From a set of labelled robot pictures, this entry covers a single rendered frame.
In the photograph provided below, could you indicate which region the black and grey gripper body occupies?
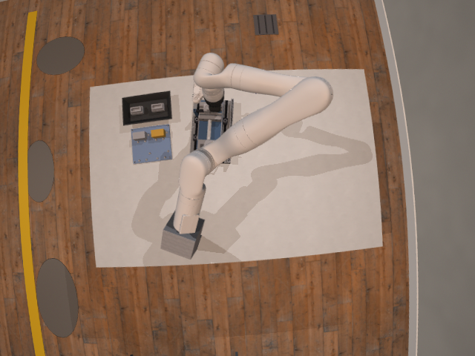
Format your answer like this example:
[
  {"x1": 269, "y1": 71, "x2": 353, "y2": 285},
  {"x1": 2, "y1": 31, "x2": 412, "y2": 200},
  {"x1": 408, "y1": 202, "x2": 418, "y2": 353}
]
[{"x1": 192, "y1": 82, "x2": 224, "y2": 112}]

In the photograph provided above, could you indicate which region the yellow rectangular block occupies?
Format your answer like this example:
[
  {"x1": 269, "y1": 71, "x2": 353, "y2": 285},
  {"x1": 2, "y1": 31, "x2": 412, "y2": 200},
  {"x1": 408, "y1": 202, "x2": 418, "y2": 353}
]
[{"x1": 151, "y1": 129, "x2": 166, "y2": 139}]

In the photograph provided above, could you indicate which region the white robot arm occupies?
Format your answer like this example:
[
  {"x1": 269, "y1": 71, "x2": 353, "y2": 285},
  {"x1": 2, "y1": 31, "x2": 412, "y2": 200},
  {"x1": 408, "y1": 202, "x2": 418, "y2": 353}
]
[{"x1": 173, "y1": 53, "x2": 333, "y2": 234}]

